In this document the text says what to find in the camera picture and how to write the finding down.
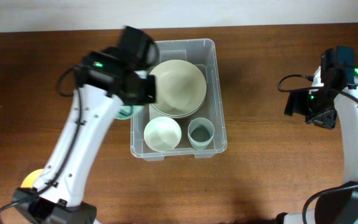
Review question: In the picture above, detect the small teal bowl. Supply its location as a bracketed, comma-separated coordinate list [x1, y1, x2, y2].
[115, 105, 143, 120]

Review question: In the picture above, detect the cream white bowl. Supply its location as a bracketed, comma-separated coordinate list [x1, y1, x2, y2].
[147, 59, 208, 117]

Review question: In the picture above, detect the white small bowl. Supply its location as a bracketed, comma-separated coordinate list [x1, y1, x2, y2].
[144, 116, 181, 152]

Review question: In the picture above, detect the grey translucent cup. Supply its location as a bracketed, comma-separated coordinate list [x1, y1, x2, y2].
[188, 118, 214, 142]

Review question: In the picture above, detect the cream white cup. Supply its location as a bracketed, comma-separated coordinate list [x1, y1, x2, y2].
[189, 137, 213, 150]

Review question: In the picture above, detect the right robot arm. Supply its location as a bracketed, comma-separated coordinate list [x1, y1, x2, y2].
[274, 46, 358, 223]

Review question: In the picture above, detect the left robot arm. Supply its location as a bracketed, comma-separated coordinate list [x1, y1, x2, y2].
[10, 50, 159, 223]

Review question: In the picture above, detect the beige bowl in container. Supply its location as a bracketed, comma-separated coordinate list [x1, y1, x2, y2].
[151, 92, 206, 118]

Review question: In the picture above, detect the clear plastic storage container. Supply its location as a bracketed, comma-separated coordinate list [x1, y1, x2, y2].
[131, 39, 227, 161]

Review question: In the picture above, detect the yellow small bowl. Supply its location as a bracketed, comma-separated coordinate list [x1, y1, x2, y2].
[21, 169, 44, 188]

